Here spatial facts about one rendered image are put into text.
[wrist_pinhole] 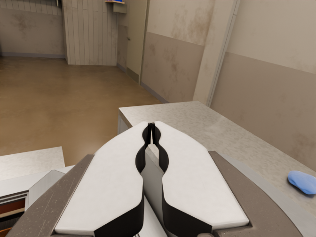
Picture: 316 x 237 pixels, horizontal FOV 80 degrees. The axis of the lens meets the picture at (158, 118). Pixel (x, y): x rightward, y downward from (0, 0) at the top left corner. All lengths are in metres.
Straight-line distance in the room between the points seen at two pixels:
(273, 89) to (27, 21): 6.76
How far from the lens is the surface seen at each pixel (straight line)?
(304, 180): 0.91
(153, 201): 0.90
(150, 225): 0.81
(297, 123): 2.29
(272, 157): 1.01
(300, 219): 0.74
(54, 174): 1.01
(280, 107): 2.35
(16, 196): 0.99
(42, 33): 7.43
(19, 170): 1.24
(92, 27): 6.63
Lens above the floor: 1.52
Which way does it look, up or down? 27 degrees down
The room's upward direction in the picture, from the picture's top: 9 degrees clockwise
